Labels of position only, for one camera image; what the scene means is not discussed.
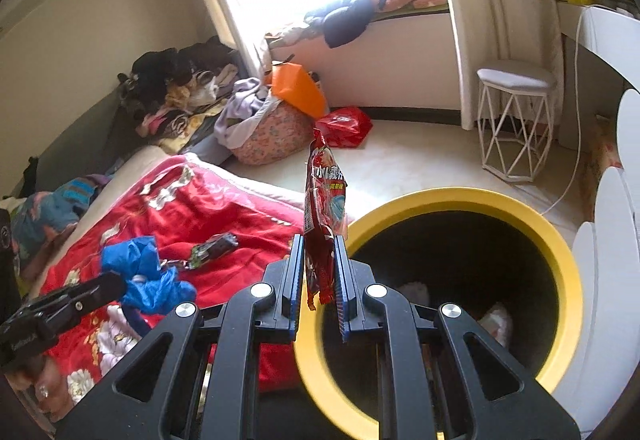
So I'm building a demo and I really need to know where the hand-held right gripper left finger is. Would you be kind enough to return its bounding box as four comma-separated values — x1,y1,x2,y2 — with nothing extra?
55,234,307,440

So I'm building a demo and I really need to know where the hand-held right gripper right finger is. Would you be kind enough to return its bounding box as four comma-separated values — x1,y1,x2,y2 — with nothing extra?
335,235,583,440

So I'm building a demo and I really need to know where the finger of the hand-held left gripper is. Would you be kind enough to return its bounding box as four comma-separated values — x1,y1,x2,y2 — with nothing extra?
22,271,129,327
120,302,154,339

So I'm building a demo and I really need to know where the blue plastic bag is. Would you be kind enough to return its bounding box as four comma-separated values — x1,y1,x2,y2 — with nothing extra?
100,236,197,316

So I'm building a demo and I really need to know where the red snack packet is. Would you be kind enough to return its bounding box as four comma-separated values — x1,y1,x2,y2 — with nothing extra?
302,127,349,312

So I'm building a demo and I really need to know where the white foam fruit net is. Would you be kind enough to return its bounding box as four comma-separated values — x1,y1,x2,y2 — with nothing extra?
400,281,432,305

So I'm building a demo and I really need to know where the yellow rimmed black bin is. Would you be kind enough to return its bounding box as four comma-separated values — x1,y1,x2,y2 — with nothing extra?
294,187,585,440

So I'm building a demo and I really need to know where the person's left hand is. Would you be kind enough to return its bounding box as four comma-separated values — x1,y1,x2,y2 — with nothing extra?
2,352,77,423

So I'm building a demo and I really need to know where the teal patterned cloth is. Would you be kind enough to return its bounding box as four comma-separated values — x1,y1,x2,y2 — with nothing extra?
9,175,109,272

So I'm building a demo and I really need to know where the dark green wrapper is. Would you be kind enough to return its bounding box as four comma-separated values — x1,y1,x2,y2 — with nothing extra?
186,232,240,270

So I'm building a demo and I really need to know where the red floral blanket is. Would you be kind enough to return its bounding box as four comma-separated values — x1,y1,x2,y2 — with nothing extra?
37,154,307,393

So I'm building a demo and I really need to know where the floral fabric bag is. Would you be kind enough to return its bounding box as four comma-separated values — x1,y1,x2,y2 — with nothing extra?
231,100,317,166

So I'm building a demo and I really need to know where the red plastic bag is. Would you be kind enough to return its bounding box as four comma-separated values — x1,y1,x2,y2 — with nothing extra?
315,106,374,150

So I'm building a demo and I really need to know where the lavender garment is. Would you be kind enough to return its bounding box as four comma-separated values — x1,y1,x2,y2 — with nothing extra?
215,77,275,148

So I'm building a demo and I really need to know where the orange paper bag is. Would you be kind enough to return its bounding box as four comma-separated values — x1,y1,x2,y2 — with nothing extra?
270,62,328,119

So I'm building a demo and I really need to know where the pile of mixed clothes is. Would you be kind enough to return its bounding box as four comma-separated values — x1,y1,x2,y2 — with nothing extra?
117,36,242,142

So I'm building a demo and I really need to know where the patterned fabric heap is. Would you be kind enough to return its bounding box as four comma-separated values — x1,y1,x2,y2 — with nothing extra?
264,21,327,52

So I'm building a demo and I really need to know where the dark padded jacket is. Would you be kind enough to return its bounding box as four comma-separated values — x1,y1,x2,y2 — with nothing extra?
305,0,387,49

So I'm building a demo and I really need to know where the white petal shaped chair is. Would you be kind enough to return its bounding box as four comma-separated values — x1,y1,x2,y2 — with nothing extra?
552,87,640,421

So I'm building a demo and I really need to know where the white desk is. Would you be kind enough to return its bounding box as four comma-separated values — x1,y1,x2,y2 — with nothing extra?
557,0,640,152

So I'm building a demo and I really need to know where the white wire stool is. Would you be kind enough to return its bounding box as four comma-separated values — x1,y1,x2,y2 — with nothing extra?
476,60,559,184

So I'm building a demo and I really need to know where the white cable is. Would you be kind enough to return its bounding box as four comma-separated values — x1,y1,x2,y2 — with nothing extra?
542,10,587,217

